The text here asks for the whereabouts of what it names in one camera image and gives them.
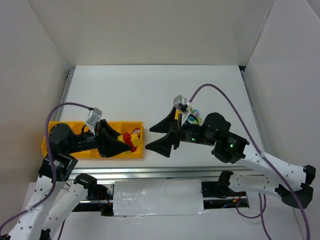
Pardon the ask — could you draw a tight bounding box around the yellow three-compartment bin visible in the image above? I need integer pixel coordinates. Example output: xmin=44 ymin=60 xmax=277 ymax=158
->
xmin=47 ymin=121 xmax=144 ymax=159

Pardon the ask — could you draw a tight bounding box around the teal decorated round lego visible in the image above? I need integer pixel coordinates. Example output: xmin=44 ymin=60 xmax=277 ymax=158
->
xmin=187 ymin=109 xmax=202 ymax=125

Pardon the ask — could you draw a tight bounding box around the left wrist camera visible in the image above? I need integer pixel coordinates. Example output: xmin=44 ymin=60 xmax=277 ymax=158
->
xmin=84 ymin=107 xmax=102 ymax=132

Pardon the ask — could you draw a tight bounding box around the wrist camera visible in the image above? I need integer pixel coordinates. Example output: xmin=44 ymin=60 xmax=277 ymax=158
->
xmin=84 ymin=107 xmax=102 ymax=132
xmin=173 ymin=95 xmax=191 ymax=125

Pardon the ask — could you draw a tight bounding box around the yellow rounded lego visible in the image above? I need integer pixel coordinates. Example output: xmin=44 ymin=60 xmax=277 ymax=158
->
xmin=174 ymin=110 xmax=181 ymax=120

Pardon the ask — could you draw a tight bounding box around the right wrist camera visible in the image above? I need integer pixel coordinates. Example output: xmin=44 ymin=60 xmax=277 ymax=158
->
xmin=173 ymin=95 xmax=191 ymax=125

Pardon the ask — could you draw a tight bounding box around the red yellow lego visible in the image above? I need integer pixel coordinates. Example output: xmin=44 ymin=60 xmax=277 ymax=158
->
xmin=117 ymin=132 xmax=141 ymax=154

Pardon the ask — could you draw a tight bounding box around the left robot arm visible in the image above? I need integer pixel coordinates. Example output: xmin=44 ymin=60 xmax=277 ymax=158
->
xmin=1 ymin=119 xmax=132 ymax=240

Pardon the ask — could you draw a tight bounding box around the red arched lego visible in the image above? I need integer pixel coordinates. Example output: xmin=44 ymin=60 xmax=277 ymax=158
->
xmin=132 ymin=128 xmax=141 ymax=137

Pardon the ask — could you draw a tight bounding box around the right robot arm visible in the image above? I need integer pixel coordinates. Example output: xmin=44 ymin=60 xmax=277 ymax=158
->
xmin=145 ymin=108 xmax=316 ymax=209

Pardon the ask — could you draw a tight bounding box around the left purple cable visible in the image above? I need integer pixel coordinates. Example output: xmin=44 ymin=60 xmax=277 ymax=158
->
xmin=0 ymin=102 xmax=95 ymax=240

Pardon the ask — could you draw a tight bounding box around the aluminium rail frame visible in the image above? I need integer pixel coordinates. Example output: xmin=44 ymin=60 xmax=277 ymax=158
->
xmin=64 ymin=65 xmax=262 ymax=184

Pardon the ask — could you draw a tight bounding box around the white taped sheet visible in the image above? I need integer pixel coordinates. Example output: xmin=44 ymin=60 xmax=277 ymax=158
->
xmin=113 ymin=179 xmax=205 ymax=217

